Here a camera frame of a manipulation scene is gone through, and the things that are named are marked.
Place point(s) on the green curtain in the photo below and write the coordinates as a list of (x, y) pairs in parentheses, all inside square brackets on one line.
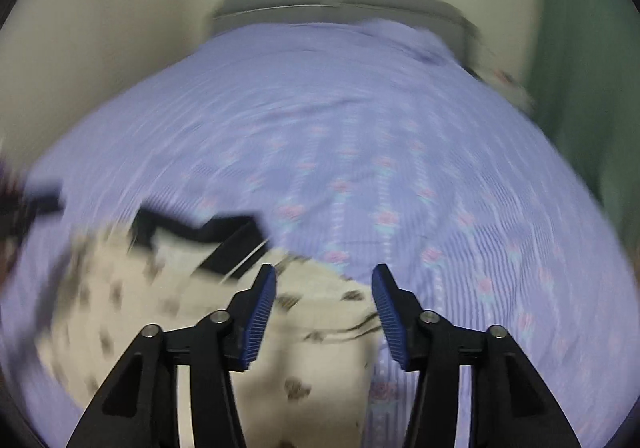
[(585, 84)]

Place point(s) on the purple floral bed cover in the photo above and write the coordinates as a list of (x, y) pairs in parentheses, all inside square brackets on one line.
[(358, 145)]

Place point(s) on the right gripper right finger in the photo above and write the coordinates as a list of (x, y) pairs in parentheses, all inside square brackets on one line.
[(399, 311)]

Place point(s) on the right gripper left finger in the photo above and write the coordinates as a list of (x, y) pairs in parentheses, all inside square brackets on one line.
[(249, 311)]

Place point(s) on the grey upholstered headboard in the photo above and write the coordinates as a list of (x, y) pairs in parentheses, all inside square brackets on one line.
[(437, 16)]

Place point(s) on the white bedside table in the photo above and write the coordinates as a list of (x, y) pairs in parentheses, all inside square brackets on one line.
[(508, 87)]

